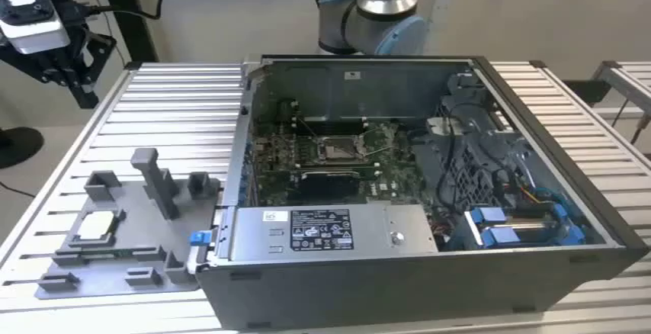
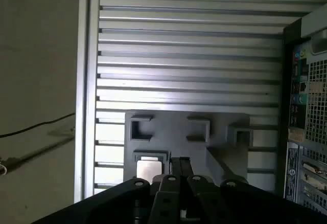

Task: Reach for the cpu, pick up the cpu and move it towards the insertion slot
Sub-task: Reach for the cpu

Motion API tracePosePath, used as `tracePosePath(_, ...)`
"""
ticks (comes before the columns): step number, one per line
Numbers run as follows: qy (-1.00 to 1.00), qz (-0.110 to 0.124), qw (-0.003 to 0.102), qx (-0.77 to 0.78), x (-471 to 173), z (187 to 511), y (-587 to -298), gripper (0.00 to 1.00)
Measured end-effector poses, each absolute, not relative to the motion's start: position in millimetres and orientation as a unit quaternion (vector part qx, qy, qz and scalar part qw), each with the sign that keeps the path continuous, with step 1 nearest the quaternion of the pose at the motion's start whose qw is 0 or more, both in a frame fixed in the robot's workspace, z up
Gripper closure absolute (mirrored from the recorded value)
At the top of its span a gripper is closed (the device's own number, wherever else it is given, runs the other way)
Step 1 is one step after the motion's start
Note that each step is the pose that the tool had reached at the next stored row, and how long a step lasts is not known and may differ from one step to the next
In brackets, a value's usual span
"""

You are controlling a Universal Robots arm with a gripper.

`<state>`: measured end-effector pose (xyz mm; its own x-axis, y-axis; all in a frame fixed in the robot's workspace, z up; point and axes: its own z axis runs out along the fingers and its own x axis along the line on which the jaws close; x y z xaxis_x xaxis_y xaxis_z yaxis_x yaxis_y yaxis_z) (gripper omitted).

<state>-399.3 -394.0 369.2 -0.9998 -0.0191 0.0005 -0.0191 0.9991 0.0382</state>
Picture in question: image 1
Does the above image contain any yellow red wire bundle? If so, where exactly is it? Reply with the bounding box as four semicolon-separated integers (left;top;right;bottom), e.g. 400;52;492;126
503;180;542;206

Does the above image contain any black block beside table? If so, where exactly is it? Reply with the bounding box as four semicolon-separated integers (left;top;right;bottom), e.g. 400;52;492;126
560;79;612;108

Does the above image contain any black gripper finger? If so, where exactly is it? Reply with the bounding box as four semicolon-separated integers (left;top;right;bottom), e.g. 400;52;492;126
68;24;119;109
0;44;77;88

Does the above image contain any black finned heatsink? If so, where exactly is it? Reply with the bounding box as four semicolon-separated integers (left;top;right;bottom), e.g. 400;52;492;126
276;98;300;126

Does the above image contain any black round stand base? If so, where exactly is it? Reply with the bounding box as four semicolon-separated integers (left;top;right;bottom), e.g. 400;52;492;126
0;125;45;169

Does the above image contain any black upright pole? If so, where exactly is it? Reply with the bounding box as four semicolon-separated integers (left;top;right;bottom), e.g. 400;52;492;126
99;0;160;64

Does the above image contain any aluminium slat side table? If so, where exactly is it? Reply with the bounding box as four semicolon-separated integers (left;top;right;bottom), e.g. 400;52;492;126
591;59;651;122

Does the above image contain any grey parts rack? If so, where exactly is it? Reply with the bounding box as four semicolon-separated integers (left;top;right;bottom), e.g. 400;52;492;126
32;146;226;300

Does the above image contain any black open PC case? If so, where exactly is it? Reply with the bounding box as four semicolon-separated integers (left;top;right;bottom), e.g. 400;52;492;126
195;54;651;329

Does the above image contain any grey plastic drive cage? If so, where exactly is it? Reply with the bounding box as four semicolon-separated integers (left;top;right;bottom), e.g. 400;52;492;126
410;73;531;214

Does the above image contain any silver power supply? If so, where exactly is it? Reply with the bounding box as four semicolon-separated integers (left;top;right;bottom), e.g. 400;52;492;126
227;203;440;262

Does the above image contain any CPU socket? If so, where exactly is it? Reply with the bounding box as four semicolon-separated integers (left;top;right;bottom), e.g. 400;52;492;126
315;134;367;162

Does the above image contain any green RAM stick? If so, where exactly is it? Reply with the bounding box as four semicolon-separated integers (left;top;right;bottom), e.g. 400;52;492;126
53;247;160;259

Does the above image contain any green motherboard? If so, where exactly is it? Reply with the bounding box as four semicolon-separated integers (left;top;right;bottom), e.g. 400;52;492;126
251;117;444;208

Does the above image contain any metal locking lever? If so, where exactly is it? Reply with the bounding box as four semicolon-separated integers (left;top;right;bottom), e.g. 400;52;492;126
366;143;398;157

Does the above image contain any black RAM slot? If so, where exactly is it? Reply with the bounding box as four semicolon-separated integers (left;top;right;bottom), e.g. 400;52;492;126
298;121;371;127
298;116;368;123

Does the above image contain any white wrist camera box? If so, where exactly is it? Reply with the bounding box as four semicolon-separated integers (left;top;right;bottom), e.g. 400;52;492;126
0;0;71;55

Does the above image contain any blue disk carrier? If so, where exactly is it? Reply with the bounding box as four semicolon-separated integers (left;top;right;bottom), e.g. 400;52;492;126
464;202;568;229
478;221;587;250

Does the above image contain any silver CPU plate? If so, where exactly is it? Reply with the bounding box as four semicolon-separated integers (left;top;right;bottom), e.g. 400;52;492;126
75;210;120;241

